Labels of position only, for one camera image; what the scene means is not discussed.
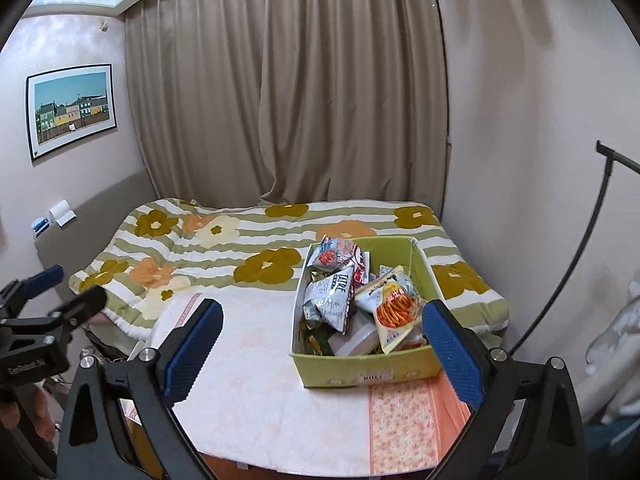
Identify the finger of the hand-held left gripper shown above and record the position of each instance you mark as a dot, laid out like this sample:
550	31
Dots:
80	305
47	277

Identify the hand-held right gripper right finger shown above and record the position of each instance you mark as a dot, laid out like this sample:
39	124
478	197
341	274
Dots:
455	350

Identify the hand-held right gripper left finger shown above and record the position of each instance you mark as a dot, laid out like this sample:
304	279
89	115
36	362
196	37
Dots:
192	350

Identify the orange sticks snack packet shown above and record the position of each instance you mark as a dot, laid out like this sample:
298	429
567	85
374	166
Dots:
395	310

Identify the green cardboard box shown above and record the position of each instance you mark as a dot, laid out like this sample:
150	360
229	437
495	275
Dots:
360	372

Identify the white plastic tub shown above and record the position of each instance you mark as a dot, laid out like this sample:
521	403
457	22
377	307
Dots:
355	342

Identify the green snack packet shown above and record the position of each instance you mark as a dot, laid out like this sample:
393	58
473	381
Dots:
315	342

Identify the grey chip packet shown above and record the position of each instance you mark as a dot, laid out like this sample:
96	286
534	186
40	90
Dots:
327	300

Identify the red white snack packet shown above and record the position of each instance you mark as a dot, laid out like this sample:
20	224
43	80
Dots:
335	255

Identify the person's left hand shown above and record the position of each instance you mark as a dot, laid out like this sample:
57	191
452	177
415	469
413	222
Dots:
35	410

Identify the small blue object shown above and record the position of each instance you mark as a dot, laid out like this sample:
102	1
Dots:
40	227

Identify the white tissue roll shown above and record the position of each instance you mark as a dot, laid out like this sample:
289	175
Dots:
61	210

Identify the white pink tablecloth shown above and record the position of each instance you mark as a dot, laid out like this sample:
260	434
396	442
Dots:
260	385

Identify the grey padded headboard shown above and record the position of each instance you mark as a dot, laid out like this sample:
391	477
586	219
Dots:
100	220

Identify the green striped floral blanket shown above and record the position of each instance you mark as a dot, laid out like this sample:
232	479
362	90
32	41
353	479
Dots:
280	230

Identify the white cloth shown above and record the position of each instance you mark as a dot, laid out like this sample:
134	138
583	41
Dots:
617	350

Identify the black metal stand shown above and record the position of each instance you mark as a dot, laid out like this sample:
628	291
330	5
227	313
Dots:
597	210

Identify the beige curtain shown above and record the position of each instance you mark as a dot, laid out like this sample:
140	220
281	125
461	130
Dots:
300	85

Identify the wall poster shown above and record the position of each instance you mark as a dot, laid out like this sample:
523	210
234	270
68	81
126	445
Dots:
70	110

